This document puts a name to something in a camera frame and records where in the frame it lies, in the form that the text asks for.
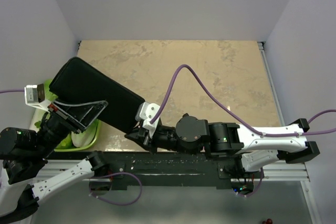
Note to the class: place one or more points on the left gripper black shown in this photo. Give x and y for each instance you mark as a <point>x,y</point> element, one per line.
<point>79,117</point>

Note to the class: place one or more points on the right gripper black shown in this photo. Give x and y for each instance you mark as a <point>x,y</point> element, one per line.
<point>142,137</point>

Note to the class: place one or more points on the black zip tool case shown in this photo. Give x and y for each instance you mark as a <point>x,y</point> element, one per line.
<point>79,82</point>

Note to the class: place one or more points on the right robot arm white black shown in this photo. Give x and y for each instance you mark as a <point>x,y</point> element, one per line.
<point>254,148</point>

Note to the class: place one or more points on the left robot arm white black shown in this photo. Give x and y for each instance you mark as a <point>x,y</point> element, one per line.
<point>24,153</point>

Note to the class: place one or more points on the green vegetable basket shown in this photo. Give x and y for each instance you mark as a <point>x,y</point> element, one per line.
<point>67,146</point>

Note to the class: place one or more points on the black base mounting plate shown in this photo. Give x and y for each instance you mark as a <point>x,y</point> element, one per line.
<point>123,169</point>

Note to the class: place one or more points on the napa cabbage toy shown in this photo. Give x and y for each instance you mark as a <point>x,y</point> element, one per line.
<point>36,119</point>

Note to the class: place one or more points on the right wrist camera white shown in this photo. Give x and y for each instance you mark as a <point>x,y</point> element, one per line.
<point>146,112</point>

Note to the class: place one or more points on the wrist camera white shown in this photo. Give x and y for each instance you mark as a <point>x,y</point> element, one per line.
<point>146,112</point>
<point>35,96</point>

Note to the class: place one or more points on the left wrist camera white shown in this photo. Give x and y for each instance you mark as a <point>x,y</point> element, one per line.
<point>35,96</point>

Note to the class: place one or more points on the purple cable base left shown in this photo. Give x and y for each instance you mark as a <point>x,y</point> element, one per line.
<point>93,194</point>

